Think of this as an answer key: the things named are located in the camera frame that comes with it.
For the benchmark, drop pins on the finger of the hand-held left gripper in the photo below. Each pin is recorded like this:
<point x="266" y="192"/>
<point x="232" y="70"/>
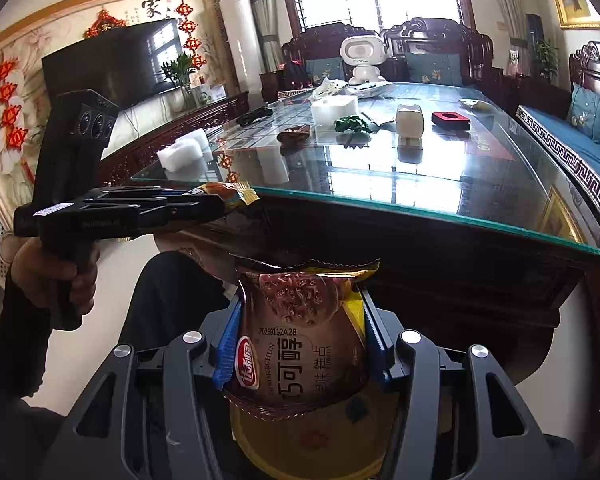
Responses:
<point x="130" y="191"/>
<point x="190" y="208"/>

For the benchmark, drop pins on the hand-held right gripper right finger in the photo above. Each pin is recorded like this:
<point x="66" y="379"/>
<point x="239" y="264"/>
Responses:
<point x="377" y="340"/>

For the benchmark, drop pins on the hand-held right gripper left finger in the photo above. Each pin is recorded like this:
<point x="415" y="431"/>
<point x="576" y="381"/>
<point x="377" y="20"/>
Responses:
<point x="227" y="340"/>

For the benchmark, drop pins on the orange snack packet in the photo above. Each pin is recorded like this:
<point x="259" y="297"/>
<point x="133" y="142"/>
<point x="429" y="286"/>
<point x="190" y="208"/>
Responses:
<point x="235" y="194"/>

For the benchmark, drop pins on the brown snack packet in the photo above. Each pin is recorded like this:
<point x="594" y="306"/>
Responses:
<point x="300" y="330"/>

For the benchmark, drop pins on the yellow bin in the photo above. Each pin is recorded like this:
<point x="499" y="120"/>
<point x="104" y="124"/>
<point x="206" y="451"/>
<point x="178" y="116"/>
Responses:
<point x="300" y="455"/>

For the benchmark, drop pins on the white foam block with cutout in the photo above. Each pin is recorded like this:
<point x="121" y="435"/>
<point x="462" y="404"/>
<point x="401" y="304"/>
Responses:
<point x="332" y="112"/>

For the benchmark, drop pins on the red and black foam piece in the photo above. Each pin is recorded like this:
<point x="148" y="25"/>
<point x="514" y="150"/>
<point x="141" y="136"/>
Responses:
<point x="450" y="121"/>

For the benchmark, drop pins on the person's left forearm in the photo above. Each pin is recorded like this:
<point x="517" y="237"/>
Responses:
<point x="20" y="345"/>

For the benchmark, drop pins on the person's left hand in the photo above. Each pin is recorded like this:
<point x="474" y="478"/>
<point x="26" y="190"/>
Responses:
<point x="27" y="270"/>

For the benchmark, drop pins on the dark wooden television cabinet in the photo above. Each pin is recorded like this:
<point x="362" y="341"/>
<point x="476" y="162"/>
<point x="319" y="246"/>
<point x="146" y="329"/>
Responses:
<point x="145" y="145"/>

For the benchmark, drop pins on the white foam pieces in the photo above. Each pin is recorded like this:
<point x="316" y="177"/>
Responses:
<point x="182" y="152"/>

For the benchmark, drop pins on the person's dark trouser leg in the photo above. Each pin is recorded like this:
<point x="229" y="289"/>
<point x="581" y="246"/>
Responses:
<point x="175" y="290"/>

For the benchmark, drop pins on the dark wooden glass-topped table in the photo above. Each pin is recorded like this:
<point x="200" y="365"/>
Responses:
<point x="430" y="270"/>

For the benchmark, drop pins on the black television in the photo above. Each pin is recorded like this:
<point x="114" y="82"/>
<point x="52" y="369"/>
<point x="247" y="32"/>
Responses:
<point x="110" y="65"/>

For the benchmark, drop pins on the white box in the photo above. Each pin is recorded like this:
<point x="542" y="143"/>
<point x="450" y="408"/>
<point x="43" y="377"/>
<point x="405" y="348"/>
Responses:
<point x="210" y="94"/>

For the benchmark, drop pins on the green bamboo plant in vase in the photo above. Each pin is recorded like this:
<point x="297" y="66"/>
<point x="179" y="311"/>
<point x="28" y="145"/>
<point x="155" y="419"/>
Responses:
<point x="180" y="72"/>

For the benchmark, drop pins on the brown wrapper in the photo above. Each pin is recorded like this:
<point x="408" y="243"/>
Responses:
<point x="295" y="134"/>

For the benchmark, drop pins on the black and red backpack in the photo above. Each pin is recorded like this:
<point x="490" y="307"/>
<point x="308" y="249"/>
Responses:
<point x="295" y="74"/>

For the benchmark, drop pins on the white tower air conditioner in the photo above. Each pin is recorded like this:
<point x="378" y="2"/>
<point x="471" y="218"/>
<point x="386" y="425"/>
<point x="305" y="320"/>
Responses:
<point x="240" y="45"/>

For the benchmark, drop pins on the green wrapper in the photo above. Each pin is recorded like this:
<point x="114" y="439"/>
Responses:
<point x="352" y="125"/>

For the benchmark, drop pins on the white printed plastic bag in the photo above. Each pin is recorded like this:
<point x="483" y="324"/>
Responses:
<point x="330" y="89"/>

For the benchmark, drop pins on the small teal flowered cushion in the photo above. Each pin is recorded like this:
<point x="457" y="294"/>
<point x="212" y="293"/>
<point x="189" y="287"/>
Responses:
<point x="325" y="69"/>

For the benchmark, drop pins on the beige curtain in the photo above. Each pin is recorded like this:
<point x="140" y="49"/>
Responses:
<point x="505" y="0"/>
<point x="265" y="10"/>

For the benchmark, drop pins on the clear packet with blue flower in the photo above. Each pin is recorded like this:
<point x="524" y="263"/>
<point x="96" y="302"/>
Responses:
<point x="375" y="89"/>

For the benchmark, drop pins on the white cup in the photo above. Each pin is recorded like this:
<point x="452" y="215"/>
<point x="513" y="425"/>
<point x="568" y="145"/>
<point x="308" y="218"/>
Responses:
<point x="410" y="120"/>

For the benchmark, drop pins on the white robot toy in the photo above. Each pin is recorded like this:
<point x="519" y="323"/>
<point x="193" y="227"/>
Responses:
<point x="362" y="57"/>

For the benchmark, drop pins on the small blue and white packet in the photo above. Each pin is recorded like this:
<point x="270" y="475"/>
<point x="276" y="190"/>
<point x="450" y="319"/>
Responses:
<point x="474" y="104"/>

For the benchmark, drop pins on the wooden sofa with blue seat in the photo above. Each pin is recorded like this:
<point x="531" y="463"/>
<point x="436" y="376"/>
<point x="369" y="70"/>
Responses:
<point x="570" y="150"/>

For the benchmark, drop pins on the large teal flowered cushion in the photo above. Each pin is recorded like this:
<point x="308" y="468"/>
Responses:
<point x="432" y="67"/>

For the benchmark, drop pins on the carved dark wooden sofa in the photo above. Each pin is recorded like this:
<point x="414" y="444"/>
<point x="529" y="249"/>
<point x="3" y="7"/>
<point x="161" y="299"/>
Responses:
<point x="430" y="35"/>

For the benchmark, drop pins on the blue embroidered cushion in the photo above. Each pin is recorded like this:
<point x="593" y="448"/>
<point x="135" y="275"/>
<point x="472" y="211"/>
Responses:
<point x="590" y="115"/>

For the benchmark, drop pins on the small standing card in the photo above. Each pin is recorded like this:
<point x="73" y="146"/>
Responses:
<point x="514" y="61"/>

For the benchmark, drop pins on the green potted plant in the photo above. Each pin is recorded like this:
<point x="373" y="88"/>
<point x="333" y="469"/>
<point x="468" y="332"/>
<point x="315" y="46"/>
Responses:
<point x="546" y="57"/>

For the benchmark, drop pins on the red and gold wall ornament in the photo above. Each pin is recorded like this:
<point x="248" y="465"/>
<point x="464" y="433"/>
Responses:
<point x="105" y="24"/>

